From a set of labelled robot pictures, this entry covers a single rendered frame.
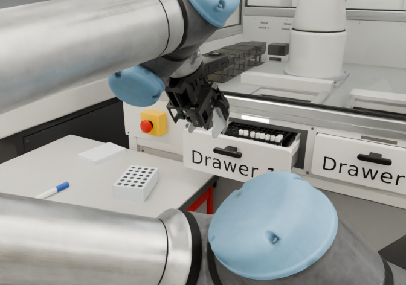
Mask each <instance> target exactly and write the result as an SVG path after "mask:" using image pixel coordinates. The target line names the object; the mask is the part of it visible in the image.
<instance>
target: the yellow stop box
mask: <svg viewBox="0 0 406 285"><path fill-rule="evenodd" d="M140 116H141V122H142V121H144V120H147V121H149V122H150V123H151V125H152V130H151V131H150V132H149V133H145V134H148V135H153V136H158V137H160V136H162V135H164V134H165V133H167V119H166V112H163V111H158V110H152V109H147V110H144V111H142V112H141V113H140ZM141 132H142V133H144V132H143V131H141Z"/></svg>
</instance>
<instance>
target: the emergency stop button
mask: <svg viewBox="0 0 406 285"><path fill-rule="evenodd" d="M140 128H141V130H142V131H143V132H144V133H149V132H150V131H151V130H152V125H151V123H150V122H149V121H147V120H144V121H142V122H141V123H140Z"/></svg>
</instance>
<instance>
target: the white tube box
mask: <svg viewBox="0 0 406 285"><path fill-rule="evenodd" d="M158 180H159V170H158V168H156V167H145V166H138V165H130V167H129V168H128V169H127V170H126V171H125V172H124V173H123V174H122V175H121V176H120V178H119V179H118V180H117V181H116V182H115V184H114V185H113V186H112V188H113V195H114V198H115V199H124V200H134V201H139V202H144V201H145V200H146V198H147V196H148V195H149V193H150V192H151V191H152V189H153V187H154V186H155V185H156V183H157V182H158Z"/></svg>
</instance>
